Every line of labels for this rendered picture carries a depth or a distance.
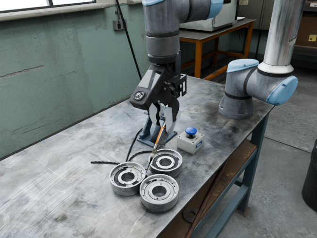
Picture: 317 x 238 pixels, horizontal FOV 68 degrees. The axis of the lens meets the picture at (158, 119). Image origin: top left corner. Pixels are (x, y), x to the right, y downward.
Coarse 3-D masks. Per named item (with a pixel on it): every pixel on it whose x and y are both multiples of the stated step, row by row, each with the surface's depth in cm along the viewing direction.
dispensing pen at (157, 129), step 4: (164, 124) 63; (156, 128) 62; (160, 128) 61; (156, 132) 62; (152, 136) 62; (156, 136) 62; (152, 140) 62; (156, 144) 63; (156, 148) 63; (152, 152) 63; (156, 152) 64; (152, 156) 64
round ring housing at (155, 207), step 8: (152, 176) 67; (160, 176) 67; (168, 176) 66; (144, 184) 66; (160, 184) 66; (176, 184) 64; (144, 192) 64; (152, 192) 65; (160, 192) 66; (168, 192) 63; (176, 192) 63; (144, 200) 60; (160, 200) 61; (176, 200) 61; (152, 208) 60; (160, 208) 59; (168, 208) 60
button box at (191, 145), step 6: (180, 138) 81; (186, 138) 81; (192, 138) 81; (198, 138) 81; (180, 144) 82; (186, 144) 80; (192, 144) 78; (198, 144) 81; (186, 150) 82; (192, 150) 80
